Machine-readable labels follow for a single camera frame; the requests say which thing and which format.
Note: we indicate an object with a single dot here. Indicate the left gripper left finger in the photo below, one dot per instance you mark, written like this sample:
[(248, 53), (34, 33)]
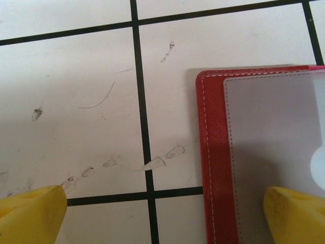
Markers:
[(28, 218)]

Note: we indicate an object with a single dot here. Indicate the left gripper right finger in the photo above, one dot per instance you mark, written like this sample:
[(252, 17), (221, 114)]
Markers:
[(297, 221)]

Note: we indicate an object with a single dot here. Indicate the red leather card holder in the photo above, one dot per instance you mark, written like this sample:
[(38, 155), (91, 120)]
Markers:
[(215, 152)]

